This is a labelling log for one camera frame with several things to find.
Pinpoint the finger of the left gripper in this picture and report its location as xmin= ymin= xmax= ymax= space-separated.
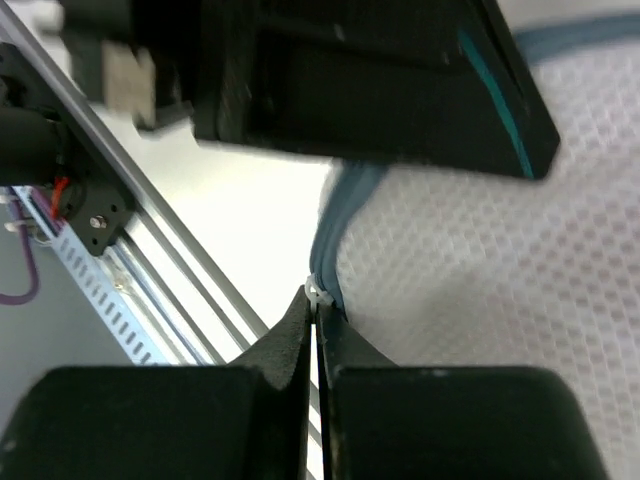
xmin=193 ymin=1 xmax=560 ymax=180

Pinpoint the white slotted cable duct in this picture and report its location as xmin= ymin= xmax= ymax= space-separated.
xmin=13 ymin=186 xmax=179 ymax=366

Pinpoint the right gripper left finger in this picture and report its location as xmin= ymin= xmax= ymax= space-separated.
xmin=1 ymin=292 xmax=311 ymax=479

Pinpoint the blue-trimmed white mesh laundry bag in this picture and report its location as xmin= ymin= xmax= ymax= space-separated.
xmin=308 ymin=13 xmax=639 ymax=479

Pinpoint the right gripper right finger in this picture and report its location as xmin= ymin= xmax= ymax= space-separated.
xmin=315 ymin=307 xmax=608 ymax=479

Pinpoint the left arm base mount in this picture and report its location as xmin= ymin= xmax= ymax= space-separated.
xmin=50 ymin=148 xmax=136 ymax=257

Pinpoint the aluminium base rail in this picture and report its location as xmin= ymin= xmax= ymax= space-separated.
xmin=0 ymin=4 xmax=321 ymax=480

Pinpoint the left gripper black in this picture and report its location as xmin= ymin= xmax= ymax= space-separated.
xmin=56 ymin=1 xmax=202 ymax=131

